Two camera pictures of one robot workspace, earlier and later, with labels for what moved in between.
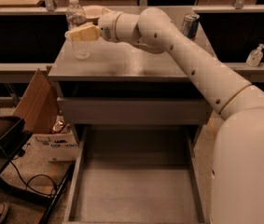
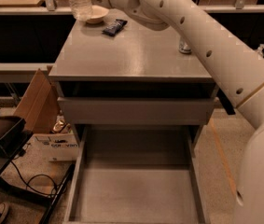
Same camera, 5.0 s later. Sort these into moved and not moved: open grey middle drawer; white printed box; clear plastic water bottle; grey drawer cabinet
Moved: clear plastic water bottle
Not moved: grey drawer cabinet; open grey middle drawer; white printed box
